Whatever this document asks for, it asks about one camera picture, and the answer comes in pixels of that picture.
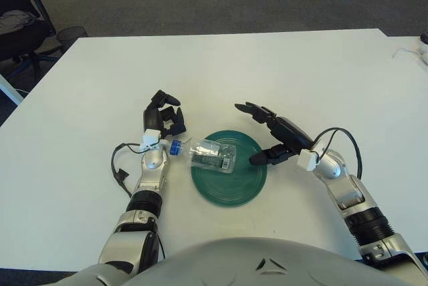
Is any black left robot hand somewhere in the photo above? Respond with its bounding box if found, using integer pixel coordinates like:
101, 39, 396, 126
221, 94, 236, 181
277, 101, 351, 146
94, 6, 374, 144
142, 90, 187, 138

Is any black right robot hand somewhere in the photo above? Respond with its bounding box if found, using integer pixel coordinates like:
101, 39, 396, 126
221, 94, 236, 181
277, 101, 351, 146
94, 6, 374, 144
234, 101, 315, 166

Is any clear bottle with blue cap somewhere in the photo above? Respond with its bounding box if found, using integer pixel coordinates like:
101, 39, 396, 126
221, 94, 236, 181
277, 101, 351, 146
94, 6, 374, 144
169, 138, 237, 174

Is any green round plate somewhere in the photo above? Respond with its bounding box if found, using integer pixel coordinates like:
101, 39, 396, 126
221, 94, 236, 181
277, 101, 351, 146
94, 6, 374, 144
190, 130, 268, 207

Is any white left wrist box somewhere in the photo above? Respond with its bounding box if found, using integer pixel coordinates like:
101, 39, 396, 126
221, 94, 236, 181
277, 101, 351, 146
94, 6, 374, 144
140, 128, 162, 152

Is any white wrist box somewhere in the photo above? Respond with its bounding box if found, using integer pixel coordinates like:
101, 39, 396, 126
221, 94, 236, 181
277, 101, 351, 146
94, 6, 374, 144
140, 128, 162, 152
296, 149, 318, 170

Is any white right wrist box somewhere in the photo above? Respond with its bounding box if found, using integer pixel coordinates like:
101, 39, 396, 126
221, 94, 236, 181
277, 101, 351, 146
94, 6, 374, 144
296, 149, 318, 170

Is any grey robot torso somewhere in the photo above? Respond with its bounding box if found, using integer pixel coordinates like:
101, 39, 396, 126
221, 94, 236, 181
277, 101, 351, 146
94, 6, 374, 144
60, 237, 402, 286

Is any white desk leg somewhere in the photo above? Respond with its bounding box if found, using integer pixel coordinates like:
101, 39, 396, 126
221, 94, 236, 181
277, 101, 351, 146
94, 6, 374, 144
0, 74, 24, 106

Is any black office chair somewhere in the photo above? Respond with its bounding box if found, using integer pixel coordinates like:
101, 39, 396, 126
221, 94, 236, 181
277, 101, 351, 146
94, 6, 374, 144
0, 0, 64, 76

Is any grey cloth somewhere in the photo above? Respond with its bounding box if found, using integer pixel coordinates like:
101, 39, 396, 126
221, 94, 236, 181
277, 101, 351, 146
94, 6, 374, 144
0, 10, 37, 29

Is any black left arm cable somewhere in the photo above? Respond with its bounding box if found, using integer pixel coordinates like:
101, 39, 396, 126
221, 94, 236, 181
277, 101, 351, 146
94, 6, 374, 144
111, 142, 144, 197

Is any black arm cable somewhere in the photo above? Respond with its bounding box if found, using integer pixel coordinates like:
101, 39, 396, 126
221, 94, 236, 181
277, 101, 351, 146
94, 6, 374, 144
312, 127, 364, 180
111, 142, 144, 197

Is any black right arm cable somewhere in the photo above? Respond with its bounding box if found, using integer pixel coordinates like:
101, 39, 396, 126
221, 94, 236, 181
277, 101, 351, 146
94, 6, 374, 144
312, 127, 364, 180

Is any black wire mesh wastebasket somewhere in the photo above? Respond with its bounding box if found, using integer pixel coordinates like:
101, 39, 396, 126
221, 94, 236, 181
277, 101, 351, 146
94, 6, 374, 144
56, 25, 90, 51

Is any thin white cable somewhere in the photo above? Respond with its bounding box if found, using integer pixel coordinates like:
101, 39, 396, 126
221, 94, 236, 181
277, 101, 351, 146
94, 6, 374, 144
393, 47, 423, 61

